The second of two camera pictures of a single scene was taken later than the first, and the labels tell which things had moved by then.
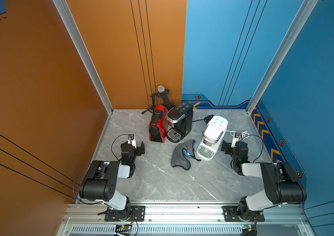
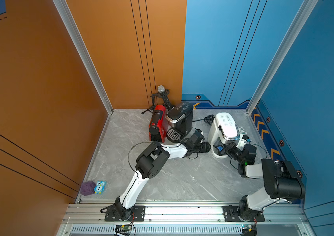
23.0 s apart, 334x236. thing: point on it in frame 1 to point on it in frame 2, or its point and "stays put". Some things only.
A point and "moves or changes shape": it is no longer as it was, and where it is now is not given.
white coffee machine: (216, 126) moves or changes shape
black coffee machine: (180, 118) stays put
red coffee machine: (158, 125) stays put
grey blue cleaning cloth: (178, 158) to (218, 149)
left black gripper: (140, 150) to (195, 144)
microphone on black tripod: (162, 92) stays put
